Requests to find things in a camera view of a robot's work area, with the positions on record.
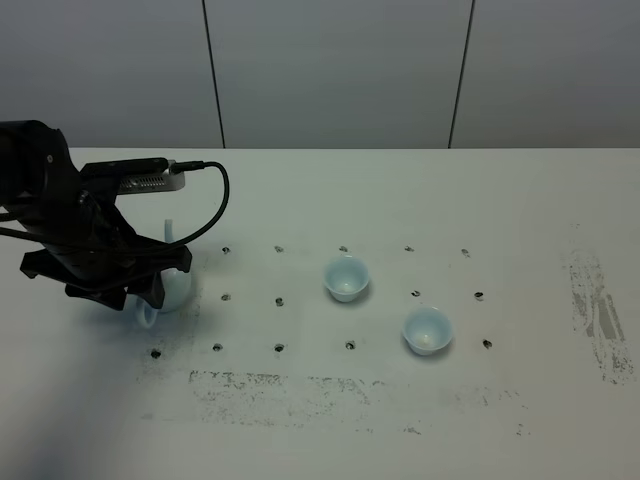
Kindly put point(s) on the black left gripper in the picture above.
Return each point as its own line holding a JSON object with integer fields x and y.
{"x": 94, "y": 250}

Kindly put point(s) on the light blue porcelain teapot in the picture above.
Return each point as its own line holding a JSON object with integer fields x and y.
{"x": 177, "y": 287}

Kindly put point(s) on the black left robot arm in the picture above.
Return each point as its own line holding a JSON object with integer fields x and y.
{"x": 36, "y": 164}

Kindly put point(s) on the far light blue teacup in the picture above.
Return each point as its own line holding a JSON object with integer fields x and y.
{"x": 346, "y": 278}

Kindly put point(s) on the light blue teacup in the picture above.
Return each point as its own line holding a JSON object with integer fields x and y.
{"x": 427, "y": 332}
{"x": 346, "y": 278}

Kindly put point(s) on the near light blue teacup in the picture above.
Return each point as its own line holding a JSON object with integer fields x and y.
{"x": 427, "y": 332}

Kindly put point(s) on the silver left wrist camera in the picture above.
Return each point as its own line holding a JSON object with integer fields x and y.
{"x": 134, "y": 176}

